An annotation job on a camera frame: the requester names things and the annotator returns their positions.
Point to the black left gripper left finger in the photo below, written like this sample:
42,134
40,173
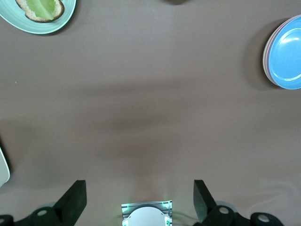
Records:
70,202

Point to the brown table cover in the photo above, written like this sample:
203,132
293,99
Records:
150,94

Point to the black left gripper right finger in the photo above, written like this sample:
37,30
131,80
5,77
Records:
207,207

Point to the green plate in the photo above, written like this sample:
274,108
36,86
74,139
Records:
63,21

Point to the toasted bread slice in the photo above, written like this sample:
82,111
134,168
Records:
60,8

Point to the blue plate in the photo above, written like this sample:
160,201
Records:
287,58

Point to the green lettuce leaf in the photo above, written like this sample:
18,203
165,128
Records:
42,8

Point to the beige plate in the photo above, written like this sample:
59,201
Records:
263,60

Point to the beige toaster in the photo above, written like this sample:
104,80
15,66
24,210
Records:
2,169

